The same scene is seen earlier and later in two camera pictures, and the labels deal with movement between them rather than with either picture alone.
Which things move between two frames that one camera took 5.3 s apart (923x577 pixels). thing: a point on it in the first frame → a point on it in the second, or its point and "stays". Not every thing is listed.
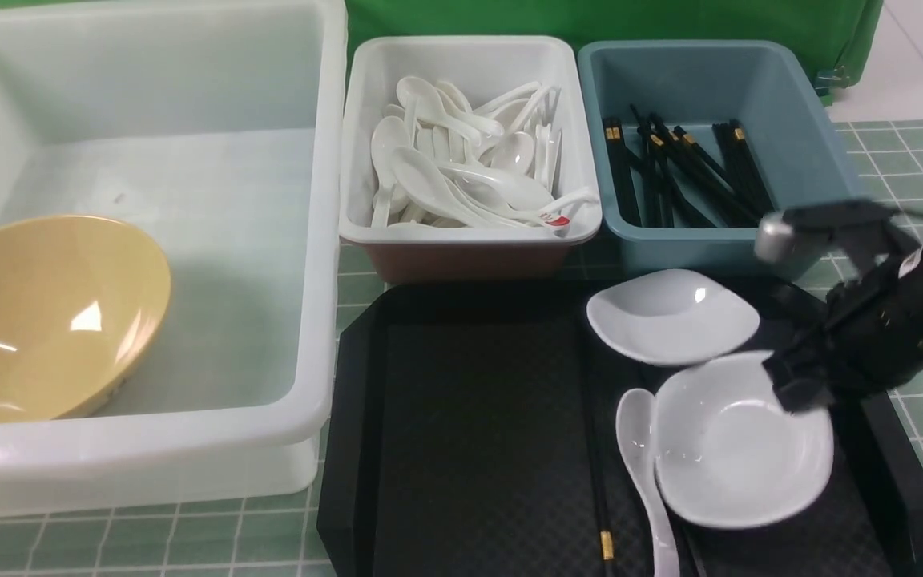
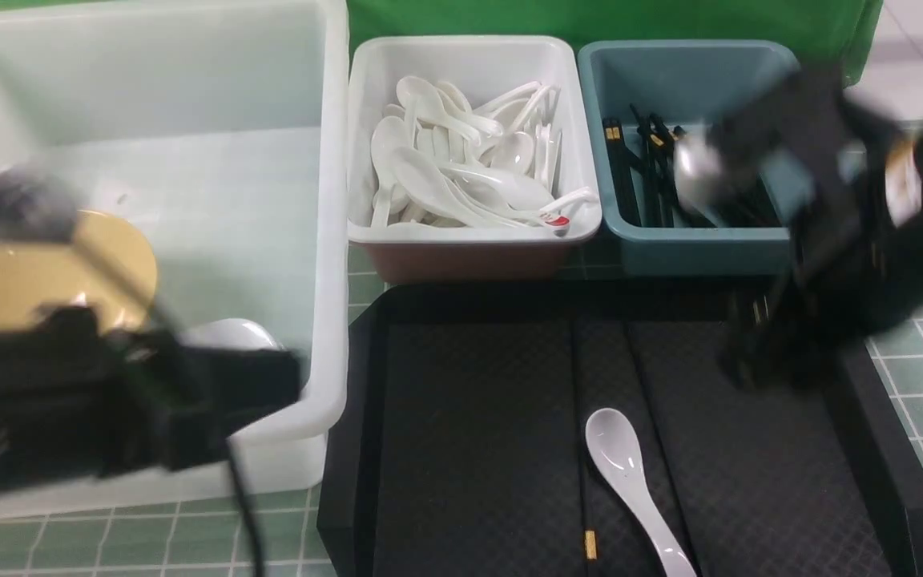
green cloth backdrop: x=842 y=34 stays
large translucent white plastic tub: x=216 y=131 stays
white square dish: x=727 y=452 → x=229 y=333
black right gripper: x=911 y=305 → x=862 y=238
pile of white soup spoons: x=437 y=161 stays
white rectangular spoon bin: x=467 y=159 stays
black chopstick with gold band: x=606 y=536 → x=590 y=535
